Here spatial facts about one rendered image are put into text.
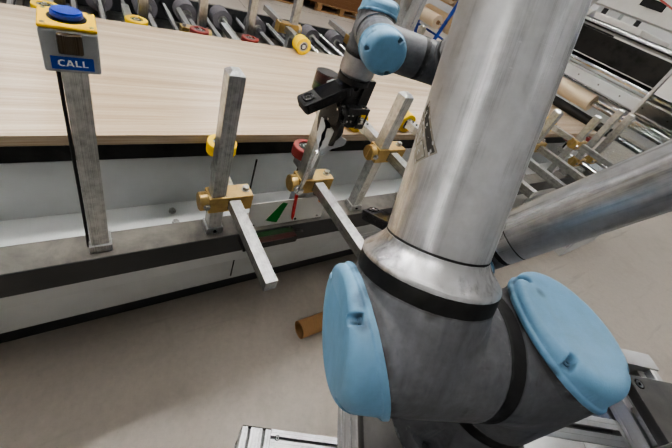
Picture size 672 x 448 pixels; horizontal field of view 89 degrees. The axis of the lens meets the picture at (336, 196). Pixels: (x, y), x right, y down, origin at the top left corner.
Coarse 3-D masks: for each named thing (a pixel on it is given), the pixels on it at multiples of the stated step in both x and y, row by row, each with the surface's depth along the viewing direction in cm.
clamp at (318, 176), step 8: (288, 176) 99; (296, 176) 98; (320, 176) 102; (328, 176) 103; (288, 184) 99; (296, 184) 97; (304, 184) 99; (312, 184) 100; (328, 184) 104; (304, 192) 101
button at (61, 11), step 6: (54, 6) 49; (60, 6) 50; (66, 6) 50; (54, 12) 48; (60, 12) 48; (66, 12) 49; (72, 12) 49; (78, 12) 50; (60, 18) 48; (66, 18) 49; (72, 18) 49; (78, 18) 50
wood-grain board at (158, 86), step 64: (0, 64) 88; (128, 64) 108; (192, 64) 123; (256, 64) 141; (320, 64) 167; (0, 128) 72; (64, 128) 78; (128, 128) 85; (192, 128) 94; (256, 128) 105; (576, 128) 243
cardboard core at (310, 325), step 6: (306, 318) 155; (312, 318) 155; (318, 318) 156; (300, 324) 151; (306, 324) 152; (312, 324) 153; (318, 324) 154; (300, 330) 156; (306, 330) 151; (312, 330) 152; (318, 330) 155; (300, 336) 153; (306, 336) 152
